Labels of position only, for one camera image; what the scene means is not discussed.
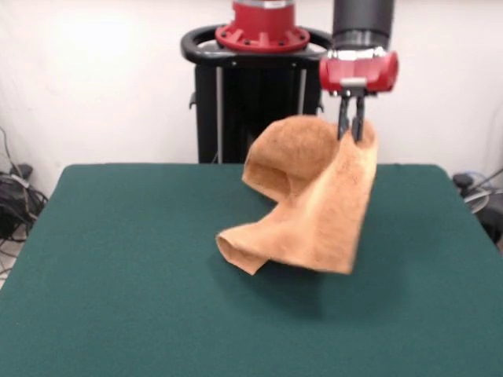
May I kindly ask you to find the tan terry towel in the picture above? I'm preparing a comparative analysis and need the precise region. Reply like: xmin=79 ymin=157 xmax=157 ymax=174
xmin=216 ymin=115 xmax=380 ymax=276

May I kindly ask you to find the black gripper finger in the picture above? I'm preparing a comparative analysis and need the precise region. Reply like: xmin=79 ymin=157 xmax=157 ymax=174
xmin=351 ymin=93 xmax=366 ymax=142
xmin=336 ymin=92 xmax=352 ymax=141

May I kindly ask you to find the dark green table cloth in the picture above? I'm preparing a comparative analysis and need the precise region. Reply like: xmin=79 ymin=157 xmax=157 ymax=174
xmin=0 ymin=163 xmax=503 ymax=377

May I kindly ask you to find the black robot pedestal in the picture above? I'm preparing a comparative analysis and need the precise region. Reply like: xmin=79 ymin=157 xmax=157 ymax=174
xmin=180 ymin=24 xmax=342 ymax=164

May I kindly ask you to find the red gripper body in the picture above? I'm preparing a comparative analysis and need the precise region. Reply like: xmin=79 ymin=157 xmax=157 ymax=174
xmin=318 ymin=49 xmax=399 ymax=97

